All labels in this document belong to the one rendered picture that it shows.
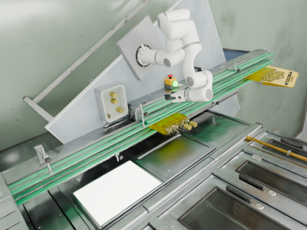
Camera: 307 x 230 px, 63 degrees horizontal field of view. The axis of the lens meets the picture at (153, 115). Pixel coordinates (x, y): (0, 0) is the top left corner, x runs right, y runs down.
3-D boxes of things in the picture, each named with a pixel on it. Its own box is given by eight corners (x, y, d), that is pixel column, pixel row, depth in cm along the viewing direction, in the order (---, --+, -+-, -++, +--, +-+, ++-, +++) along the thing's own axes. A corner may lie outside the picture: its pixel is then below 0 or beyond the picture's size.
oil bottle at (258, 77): (242, 78, 249) (270, 84, 229) (243, 73, 246) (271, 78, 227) (246, 77, 252) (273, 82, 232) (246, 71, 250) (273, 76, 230)
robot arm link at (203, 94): (201, 71, 116) (214, 68, 122) (185, 73, 125) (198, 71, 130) (205, 102, 119) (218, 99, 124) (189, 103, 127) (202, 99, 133)
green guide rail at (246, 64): (139, 111, 171) (146, 114, 165) (139, 109, 170) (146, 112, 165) (267, 53, 266) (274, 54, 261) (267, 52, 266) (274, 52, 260)
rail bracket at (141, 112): (135, 124, 172) (147, 129, 163) (132, 101, 164) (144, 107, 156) (139, 122, 174) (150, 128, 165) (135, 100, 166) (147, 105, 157)
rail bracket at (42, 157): (36, 162, 144) (50, 180, 128) (26, 137, 136) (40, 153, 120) (44, 158, 146) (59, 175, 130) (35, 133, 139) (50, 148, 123)
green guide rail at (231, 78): (140, 120, 174) (148, 123, 168) (140, 119, 173) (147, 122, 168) (266, 60, 270) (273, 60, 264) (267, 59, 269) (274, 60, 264)
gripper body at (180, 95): (186, 104, 128) (172, 104, 137) (198, 98, 134) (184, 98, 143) (182, 91, 127) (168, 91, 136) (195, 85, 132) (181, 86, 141)
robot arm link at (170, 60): (151, 54, 157) (170, 56, 146) (165, 45, 163) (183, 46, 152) (156, 68, 163) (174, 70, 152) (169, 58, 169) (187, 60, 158)
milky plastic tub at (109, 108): (100, 119, 168) (107, 123, 162) (93, 88, 158) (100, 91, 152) (122, 110, 177) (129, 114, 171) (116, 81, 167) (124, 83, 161)
